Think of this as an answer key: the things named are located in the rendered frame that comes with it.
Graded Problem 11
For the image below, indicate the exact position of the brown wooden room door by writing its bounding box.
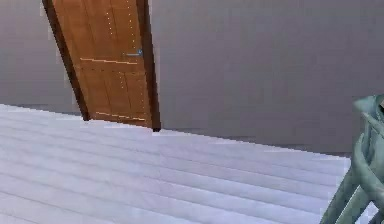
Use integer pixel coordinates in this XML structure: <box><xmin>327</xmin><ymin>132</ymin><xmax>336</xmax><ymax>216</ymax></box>
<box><xmin>41</xmin><ymin>0</ymin><xmax>162</xmax><ymax>132</ymax></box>

